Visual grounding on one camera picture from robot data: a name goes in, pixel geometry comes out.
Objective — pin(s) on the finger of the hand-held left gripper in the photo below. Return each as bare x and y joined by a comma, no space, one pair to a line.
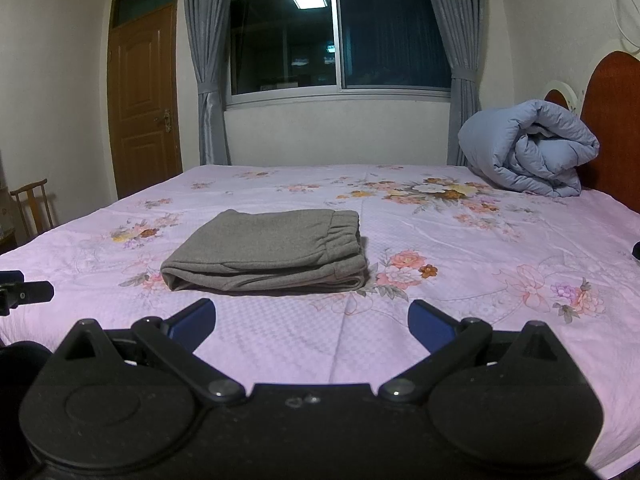
27,291

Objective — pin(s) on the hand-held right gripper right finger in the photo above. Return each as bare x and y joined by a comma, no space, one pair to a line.
430,327

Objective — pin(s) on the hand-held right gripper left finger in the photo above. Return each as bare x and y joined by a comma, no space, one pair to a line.
192,322

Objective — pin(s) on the grey pants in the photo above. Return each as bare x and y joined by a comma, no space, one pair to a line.
270,250

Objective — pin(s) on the bed with pink floral sheet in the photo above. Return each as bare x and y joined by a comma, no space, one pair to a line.
450,270

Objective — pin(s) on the wooden chair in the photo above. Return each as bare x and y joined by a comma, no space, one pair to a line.
35,210

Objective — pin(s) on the rolled light blue quilt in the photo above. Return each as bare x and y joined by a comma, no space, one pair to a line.
525,150

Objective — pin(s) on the brown wooden door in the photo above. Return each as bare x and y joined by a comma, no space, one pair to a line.
145,110

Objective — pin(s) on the small dark object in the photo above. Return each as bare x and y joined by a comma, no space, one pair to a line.
636,251

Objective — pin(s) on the grey curtain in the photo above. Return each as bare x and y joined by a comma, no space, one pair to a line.
457,60
207,60

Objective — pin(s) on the red wooden headboard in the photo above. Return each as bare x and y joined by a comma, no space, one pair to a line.
612,120

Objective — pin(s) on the sliding glass window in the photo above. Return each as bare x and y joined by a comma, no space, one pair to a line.
390,35

